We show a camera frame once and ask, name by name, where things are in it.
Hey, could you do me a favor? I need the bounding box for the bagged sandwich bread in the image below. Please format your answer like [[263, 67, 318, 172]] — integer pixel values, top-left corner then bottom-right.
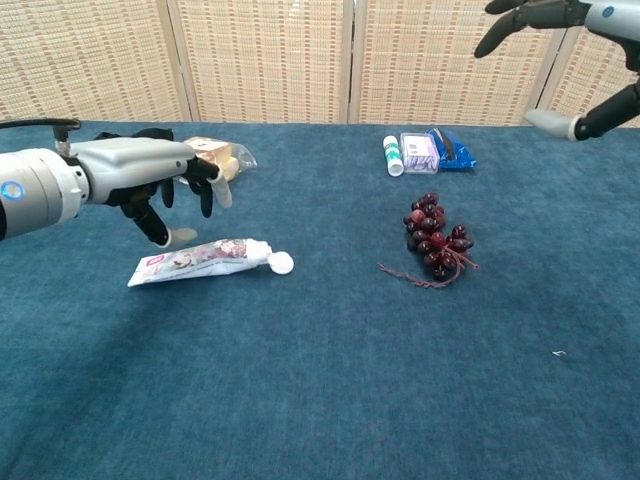
[[182, 135, 258, 185]]

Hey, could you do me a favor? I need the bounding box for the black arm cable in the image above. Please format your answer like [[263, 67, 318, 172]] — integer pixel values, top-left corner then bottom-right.
[[0, 117, 82, 151]]

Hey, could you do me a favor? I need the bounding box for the clear purple small box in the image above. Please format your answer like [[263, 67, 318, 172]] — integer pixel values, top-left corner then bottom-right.
[[399, 131, 442, 175]]

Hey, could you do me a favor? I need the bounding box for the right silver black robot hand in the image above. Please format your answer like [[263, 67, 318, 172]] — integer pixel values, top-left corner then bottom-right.
[[473, 0, 640, 143]]

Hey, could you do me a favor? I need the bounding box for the white green glue stick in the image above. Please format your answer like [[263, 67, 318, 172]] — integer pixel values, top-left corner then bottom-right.
[[382, 134, 405, 177]]

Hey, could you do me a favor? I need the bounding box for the dark red grape bunch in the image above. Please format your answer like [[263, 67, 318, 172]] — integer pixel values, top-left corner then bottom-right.
[[377, 192, 481, 290]]

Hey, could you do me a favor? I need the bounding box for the woven bamboo folding screen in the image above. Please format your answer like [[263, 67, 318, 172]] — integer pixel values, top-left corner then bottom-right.
[[0, 0, 640, 127]]

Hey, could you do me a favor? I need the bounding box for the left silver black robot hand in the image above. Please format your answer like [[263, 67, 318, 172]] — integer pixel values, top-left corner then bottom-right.
[[62, 127, 235, 250]]

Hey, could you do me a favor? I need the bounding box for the blue felt table cover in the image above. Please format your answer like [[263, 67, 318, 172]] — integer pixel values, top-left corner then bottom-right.
[[0, 118, 640, 480]]

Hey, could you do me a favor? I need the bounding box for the blue foil package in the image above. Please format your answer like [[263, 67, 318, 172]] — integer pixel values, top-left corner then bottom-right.
[[424, 127, 479, 172]]

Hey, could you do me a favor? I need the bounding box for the floral white toothpaste tube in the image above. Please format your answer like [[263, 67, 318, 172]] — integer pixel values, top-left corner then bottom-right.
[[127, 238, 295, 288]]

